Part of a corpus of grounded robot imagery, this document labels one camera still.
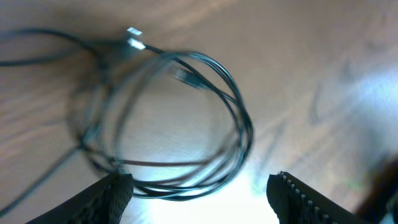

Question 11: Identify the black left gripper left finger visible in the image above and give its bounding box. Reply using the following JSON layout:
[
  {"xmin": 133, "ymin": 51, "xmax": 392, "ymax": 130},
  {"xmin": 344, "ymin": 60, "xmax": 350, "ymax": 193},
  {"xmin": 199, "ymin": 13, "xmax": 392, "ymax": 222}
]
[{"xmin": 28, "ymin": 172, "xmax": 134, "ymax": 224}]

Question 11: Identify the black USB cable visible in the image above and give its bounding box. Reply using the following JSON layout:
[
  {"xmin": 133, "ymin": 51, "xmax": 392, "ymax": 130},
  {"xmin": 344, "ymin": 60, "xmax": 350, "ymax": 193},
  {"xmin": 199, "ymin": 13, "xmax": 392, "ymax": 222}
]
[{"xmin": 0, "ymin": 27, "xmax": 254, "ymax": 217}]

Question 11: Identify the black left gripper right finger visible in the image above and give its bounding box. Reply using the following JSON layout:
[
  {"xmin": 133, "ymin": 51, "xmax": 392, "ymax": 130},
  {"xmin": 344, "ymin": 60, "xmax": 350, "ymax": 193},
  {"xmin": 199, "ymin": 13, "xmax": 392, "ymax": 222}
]
[{"xmin": 266, "ymin": 171, "xmax": 366, "ymax": 224}]

